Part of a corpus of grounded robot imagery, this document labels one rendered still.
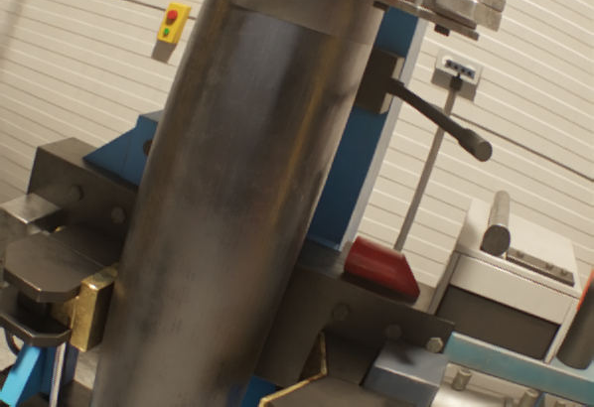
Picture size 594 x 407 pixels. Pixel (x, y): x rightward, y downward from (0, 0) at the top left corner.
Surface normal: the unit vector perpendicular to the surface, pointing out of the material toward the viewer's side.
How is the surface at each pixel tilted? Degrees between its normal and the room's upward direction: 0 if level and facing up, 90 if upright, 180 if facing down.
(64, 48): 90
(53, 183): 90
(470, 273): 90
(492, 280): 90
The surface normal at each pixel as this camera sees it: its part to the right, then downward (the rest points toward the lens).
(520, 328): -0.25, 0.14
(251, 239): 0.38, 0.34
